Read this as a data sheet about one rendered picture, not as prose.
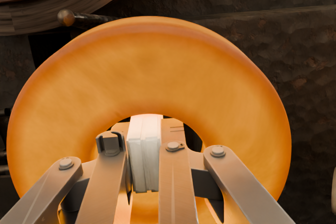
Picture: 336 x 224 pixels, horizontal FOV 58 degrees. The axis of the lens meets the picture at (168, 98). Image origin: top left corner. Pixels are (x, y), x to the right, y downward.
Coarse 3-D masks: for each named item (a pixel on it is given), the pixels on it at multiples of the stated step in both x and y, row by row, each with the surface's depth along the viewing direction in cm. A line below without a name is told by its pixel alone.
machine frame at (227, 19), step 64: (128, 0) 47; (192, 0) 47; (256, 0) 47; (320, 0) 48; (0, 64) 44; (256, 64) 45; (320, 64) 45; (0, 128) 48; (320, 128) 49; (320, 192) 53
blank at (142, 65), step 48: (96, 48) 14; (144, 48) 14; (192, 48) 14; (48, 96) 14; (96, 96) 15; (144, 96) 15; (192, 96) 15; (240, 96) 15; (48, 144) 16; (240, 144) 16; (288, 144) 16
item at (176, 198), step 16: (176, 144) 13; (160, 160) 12; (176, 160) 12; (160, 176) 11; (176, 176) 11; (160, 192) 10; (176, 192) 10; (192, 192) 10; (160, 208) 10; (176, 208) 10; (192, 208) 10
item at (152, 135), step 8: (152, 120) 15; (160, 120) 16; (144, 128) 14; (152, 128) 14; (160, 128) 15; (144, 136) 14; (152, 136) 13; (160, 136) 14; (144, 144) 13; (152, 144) 13; (160, 144) 14; (144, 152) 14; (152, 152) 13; (152, 160) 14; (152, 168) 14; (152, 176) 14; (152, 184) 14
